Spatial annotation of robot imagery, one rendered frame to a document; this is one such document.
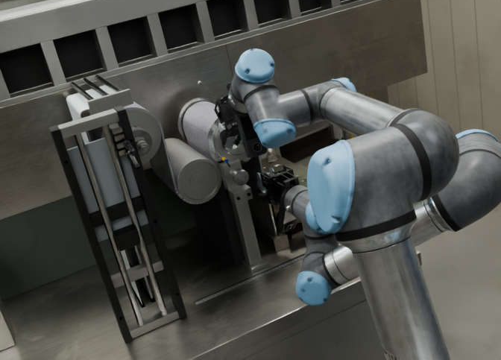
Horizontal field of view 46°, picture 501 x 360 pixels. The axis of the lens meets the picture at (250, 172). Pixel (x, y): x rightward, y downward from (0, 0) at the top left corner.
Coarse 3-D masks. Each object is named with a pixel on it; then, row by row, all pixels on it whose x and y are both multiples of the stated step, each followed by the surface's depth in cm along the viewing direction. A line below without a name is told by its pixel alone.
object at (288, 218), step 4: (280, 200) 147; (280, 204) 147; (280, 208) 148; (280, 212) 149; (284, 212) 147; (288, 212) 148; (280, 216) 149; (284, 216) 148; (288, 216) 149; (292, 216) 150; (280, 220) 150; (284, 220) 149; (288, 220) 150; (292, 220) 151; (296, 220) 152; (280, 224) 151; (284, 224) 151; (288, 224) 152; (292, 224) 152; (280, 228) 152; (284, 228) 152; (288, 228) 152; (292, 228) 153; (284, 232) 153
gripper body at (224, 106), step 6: (228, 84) 131; (228, 90) 132; (216, 102) 137; (222, 102) 137; (228, 102) 129; (222, 108) 135; (228, 108) 136; (216, 114) 140; (222, 114) 136; (228, 114) 135; (240, 114) 129; (246, 114) 129; (222, 120) 139; (228, 120) 134; (234, 120) 134; (228, 126) 135; (234, 126) 134; (234, 132) 137
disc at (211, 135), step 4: (216, 120) 148; (212, 124) 148; (216, 124) 149; (212, 128) 149; (216, 128) 149; (212, 132) 149; (208, 136) 149; (212, 136) 149; (208, 140) 149; (212, 140) 149; (208, 144) 149; (212, 144) 150; (208, 148) 150; (212, 148) 150; (212, 152) 150; (216, 152) 151; (212, 156) 150; (216, 156) 151; (216, 160) 151; (220, 160) 152; (240, 160) 154; (244, 160) 155; (248, 160) 155
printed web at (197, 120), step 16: (192, 112) 166; (208, 112) 159; (96, 128) 144; (160, 128) 144; (192, 128) 162; (208, 128) 152; (160, 144) 149; (192, 144) 168; (160, 160) 155; (160, 176) 162; (176, 192) 150; (128, 256) 174
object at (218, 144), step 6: (216, 132) 149; (216, 138) 149; (216, 144) 149; (216, 150) 150; (222, 150) 150; (222, 156) 151; (228, 156) 151; (234, 156) 152; (240, 156) 153; (246, 156) 154
